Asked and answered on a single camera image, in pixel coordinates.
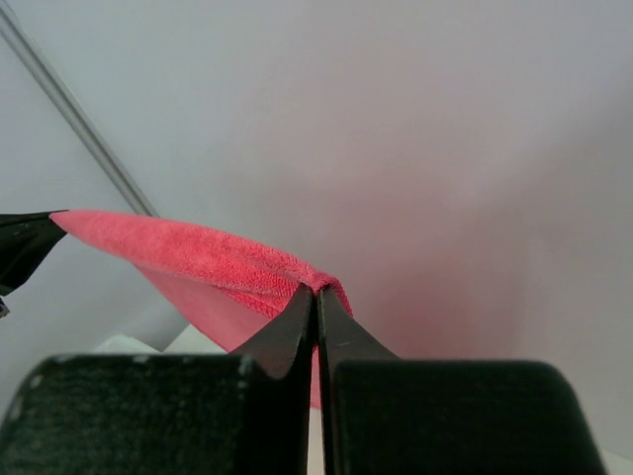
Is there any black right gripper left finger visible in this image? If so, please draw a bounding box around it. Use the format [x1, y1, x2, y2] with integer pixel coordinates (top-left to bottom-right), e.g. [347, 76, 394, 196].
[1, 286, 315, 474]

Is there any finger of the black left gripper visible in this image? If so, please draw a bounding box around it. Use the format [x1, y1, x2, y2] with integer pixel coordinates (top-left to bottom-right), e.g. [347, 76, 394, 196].
[0, 212, 66, 297]

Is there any pink microfiber towel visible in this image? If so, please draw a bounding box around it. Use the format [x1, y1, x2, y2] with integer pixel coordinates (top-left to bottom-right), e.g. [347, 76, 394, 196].
[49, 209, 355, 411]

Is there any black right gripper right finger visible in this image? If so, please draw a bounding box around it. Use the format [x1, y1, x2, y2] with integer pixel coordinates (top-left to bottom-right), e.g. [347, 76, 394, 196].
[316, 288, 605, 474]

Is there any left aluminium frame post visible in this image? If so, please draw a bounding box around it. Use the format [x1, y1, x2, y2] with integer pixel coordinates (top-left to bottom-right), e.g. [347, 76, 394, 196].
[1, 1, 159, 217]

